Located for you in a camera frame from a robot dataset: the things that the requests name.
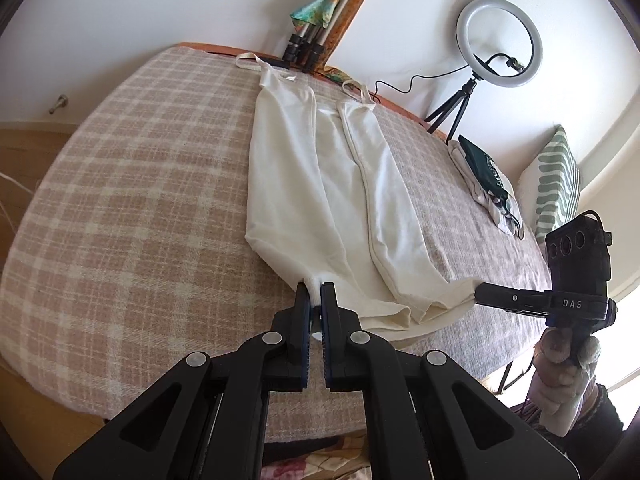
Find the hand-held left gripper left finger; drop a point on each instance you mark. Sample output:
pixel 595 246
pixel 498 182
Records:
pixel 302 312

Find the metal wall hook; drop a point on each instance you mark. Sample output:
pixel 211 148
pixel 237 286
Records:
pixel 57 104

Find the person's right forearm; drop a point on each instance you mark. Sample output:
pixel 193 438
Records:
pixel 602 417

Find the white sleeveless garment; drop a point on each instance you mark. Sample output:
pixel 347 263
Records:
pixel 320 200

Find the small black tripod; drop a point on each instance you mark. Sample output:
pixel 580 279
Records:
pixel 457 107

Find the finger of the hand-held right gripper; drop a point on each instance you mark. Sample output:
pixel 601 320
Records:
pixel 510 299

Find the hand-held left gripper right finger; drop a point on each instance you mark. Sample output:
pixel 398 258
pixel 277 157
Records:
pixel 328 312

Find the green striped pillow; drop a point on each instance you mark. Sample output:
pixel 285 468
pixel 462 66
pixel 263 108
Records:
pixel 552 182

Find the pink plaid blanket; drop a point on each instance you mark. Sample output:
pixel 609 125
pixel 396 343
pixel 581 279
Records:
pixel 135 220

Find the folded green and white clothes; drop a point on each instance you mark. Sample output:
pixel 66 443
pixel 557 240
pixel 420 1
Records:
pixel 472 180

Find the floral cloth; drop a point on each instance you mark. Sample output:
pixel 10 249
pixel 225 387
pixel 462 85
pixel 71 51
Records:
pixel 320 452

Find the orange wooden board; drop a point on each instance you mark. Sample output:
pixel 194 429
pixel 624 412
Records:
pixel 350 20

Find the folded tripod stand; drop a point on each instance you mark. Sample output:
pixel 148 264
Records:
pixel 307 42

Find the dark green cloth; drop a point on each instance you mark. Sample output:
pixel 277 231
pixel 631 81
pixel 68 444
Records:
pixel 482 165

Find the person's right hand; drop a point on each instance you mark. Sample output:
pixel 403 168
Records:
pixel 560 385

